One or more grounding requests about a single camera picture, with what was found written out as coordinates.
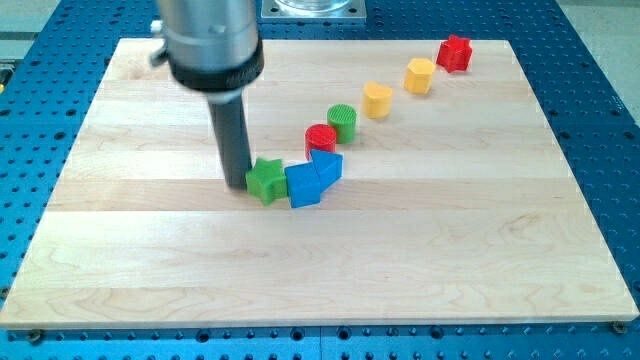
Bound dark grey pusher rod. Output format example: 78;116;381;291
207;95;252;190

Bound green star block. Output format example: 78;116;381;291
245;157;288;206

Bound blue cube block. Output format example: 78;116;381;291
284;162;321;208

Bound red star block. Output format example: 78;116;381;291
436;34;473;73

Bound red cylinder block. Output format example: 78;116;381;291
305;124;337;160

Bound green cylinder block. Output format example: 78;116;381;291
326;104;357;144

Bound blue triangle block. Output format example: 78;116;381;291
310;149;343;192

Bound yellow heart block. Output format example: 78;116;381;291
362;81;393;119

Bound blue perforated metal table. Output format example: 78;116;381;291
1;1;639;359

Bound yellow hexagon block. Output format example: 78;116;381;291
403;58;436;94

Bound light wooden board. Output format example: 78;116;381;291
1;39;638;330

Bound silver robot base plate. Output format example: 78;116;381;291
260;0;367;20

